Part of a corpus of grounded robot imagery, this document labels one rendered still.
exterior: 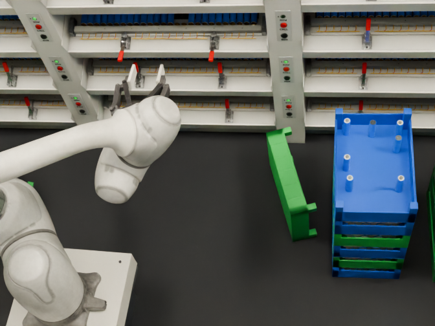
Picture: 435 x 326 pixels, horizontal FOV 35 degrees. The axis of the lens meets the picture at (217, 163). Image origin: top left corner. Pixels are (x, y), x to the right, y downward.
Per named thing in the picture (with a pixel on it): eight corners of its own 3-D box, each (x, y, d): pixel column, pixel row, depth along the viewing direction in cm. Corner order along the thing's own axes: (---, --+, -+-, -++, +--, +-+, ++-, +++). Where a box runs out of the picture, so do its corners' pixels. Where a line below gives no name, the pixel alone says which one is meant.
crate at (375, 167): (414, 222, 176) (418, 209, 170) (334, 221, 179) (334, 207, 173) (408, 124, 191) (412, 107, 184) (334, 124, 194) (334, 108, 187)
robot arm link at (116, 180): (136, 167, 171) (160, 139, 162) (122, 217, 161) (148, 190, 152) (96, 149, 168) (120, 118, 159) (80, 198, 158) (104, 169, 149)
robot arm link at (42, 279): (38, 334, 182) (6, 307, 163) (16, 277, 191) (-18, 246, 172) (94, 304, 184) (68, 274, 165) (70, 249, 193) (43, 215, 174)
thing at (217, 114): (276, 129, 236) (274, 118, 222) (105, 126, 245) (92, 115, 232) (279, 72, 240) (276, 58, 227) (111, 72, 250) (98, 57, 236)
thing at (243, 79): (274, 96, 219) (270, 81, 206) (90, 94, 229) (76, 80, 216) (276, 36, 224) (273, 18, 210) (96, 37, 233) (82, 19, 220)
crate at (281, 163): (292, 242, 221) (316, 236, 221) (290, 214, 204) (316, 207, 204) (269, 163, 237) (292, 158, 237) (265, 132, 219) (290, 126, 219)
